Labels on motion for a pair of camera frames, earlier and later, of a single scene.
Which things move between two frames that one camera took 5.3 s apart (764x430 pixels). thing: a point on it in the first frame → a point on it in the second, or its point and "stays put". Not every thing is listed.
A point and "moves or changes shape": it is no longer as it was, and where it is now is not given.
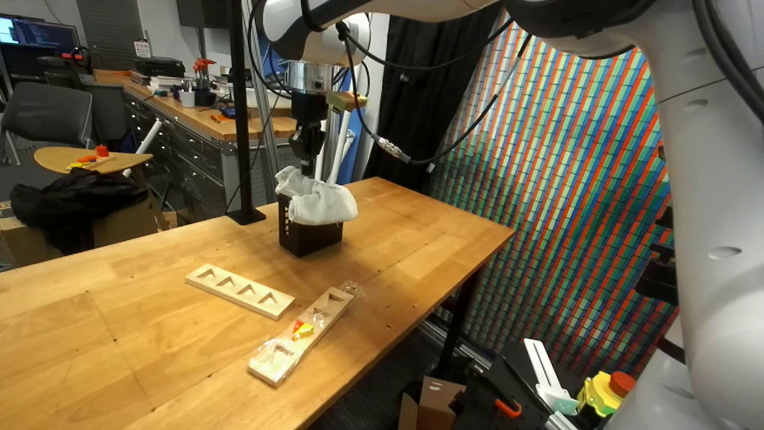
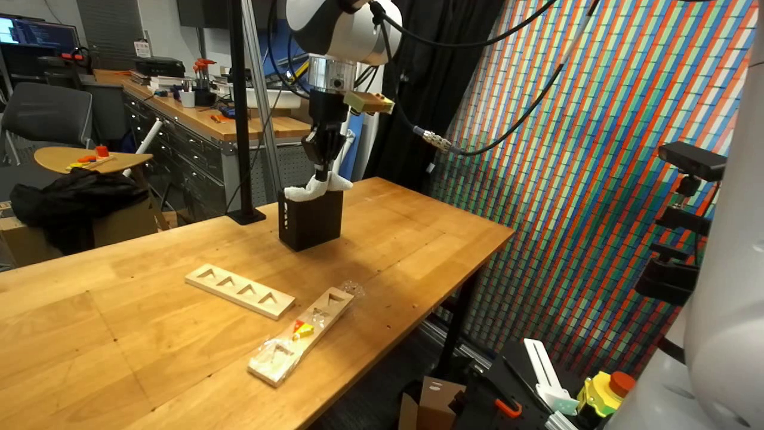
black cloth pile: [66, 210] stays put
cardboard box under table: [434, 409] stays put
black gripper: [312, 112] → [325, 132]
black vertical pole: [245, 217] stays put
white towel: [314, 202] moves or changes shape
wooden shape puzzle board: [278, 360] stays put
